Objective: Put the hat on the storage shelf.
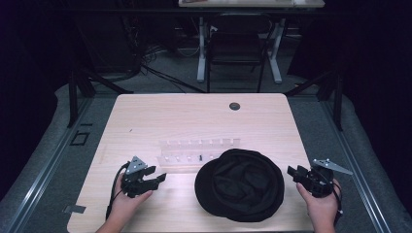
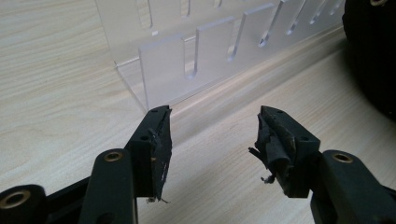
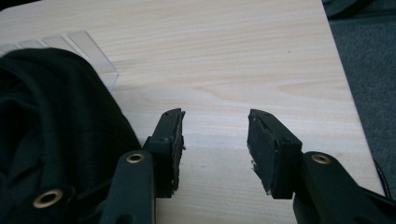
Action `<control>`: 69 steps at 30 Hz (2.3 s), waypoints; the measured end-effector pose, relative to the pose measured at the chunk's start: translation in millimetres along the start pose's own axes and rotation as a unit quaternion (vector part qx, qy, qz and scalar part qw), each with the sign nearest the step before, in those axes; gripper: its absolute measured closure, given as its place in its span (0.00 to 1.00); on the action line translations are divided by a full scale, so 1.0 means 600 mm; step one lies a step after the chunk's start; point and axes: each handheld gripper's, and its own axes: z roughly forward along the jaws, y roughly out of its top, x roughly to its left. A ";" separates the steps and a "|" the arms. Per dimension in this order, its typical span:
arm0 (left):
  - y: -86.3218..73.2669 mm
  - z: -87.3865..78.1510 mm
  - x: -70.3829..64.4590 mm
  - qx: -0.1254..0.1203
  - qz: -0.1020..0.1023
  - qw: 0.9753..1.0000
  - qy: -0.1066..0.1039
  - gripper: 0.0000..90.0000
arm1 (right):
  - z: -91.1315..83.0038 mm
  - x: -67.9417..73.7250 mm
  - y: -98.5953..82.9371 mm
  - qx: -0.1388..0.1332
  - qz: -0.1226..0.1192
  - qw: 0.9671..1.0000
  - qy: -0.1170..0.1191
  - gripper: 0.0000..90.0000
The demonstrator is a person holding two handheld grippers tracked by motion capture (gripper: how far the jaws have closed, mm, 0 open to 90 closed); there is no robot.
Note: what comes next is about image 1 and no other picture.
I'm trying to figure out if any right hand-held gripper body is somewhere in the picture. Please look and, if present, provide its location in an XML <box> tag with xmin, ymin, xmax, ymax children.
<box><xmin>303</xmin><ymin>157</ymin><xmax>355</xmax><ymax>199</ymax></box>

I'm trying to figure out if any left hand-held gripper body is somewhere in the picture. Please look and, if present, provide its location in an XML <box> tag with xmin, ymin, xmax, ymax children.
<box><xmin>120</xmin><ymin>155</ymin><xmax>157</xmax><ymax>199</ymax></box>

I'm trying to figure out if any person's left hand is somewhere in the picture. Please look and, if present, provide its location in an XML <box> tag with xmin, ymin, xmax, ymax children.
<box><xmin>109</xmin><ymin>172</ymin><xmax>154</xmax><ymax>225</ymax></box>

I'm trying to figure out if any person's right hand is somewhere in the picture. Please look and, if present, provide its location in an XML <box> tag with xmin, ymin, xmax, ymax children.
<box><xmin>295</xmin><ymin>178</ymin><xmax>342</xmax><ymax>227</ymax></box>

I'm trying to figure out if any clear acrylic rack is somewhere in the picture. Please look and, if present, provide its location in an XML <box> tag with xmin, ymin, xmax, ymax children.
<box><xmin>156</xmin><ymin>138</ymin><xmax>242</xmax><ymax>175</ymax></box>

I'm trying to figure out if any black cloth hat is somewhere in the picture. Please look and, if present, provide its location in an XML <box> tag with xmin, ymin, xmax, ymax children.
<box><xmin>193</xmin><ymin>148</ymin><xmax>286</xmax><ymax>223</ymax></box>

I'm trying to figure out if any grey tape strip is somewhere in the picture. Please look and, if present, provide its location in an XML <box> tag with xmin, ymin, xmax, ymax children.
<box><xmin>61</xmin><ymin>204</ymin><xmax>87</xmax><ymax>215</ymax></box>

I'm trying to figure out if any black tape rectangle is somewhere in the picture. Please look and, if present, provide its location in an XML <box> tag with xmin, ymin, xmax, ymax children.
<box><xmin>69</xmin><ymin>130</ymin><xmax>90</xmax><ymax>147</ymax></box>

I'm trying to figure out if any black metal stand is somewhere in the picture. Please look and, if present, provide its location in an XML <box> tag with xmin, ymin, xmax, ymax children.
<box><xmin>284</xmin><ymin>64</ymin><xmax>345</xmax><ymax>132</ymax></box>
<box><xmin>66</xmin><ymin>61</ymin><xmax>134</xmax><ymax>128</ymax></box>

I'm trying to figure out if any black chair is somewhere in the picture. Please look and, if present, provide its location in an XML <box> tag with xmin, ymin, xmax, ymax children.
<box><xmin>205</xmin><ymin>13</ymin><xmax>273</xmax><ymax>94</ymax></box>

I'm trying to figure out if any white-legged desk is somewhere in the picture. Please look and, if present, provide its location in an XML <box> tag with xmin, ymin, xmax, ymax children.
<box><xmin>178</xmin><ymin>0</ymin><xmax>326</xmax><ymax>85</ymax></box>

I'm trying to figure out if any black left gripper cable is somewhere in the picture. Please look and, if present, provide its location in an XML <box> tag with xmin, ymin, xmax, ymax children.
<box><xmin>105</xmin><ymin>161</ymin><xmax>131</xmax><ymax>221</ymax></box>

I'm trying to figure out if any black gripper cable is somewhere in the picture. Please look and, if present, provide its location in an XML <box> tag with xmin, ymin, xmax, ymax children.
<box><xmin>105</xmin><ymin>161</ymin><xmax>131</xmax><ymax>221</ymax></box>
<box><xmin>331</xmin><ymin>184</ymin><xmax>345</xmax><ymax>226</ymax></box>

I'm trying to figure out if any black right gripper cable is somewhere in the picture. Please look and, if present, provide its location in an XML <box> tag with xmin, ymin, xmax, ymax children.
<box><xmin>331</xmin><ymin>184</ymin><xmax>345</xmax><ymax>226</ymax></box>

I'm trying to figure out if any aluminium floor rail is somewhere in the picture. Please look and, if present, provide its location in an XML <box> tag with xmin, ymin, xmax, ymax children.
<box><xmin>5</xmin><ymin>96</ymin><xmax>95</xmax><ymax>233</ymax></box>
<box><xmin>320</xmin><ymin>96</ymin><xmax>395</xmax><ymax>233</ymax></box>

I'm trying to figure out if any bundle of floor cables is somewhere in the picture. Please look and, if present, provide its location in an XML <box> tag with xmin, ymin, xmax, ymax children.
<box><xmin>122</xmin><ymin>18</ymin><xmax>208</xmax><ymax>95</ymax></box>

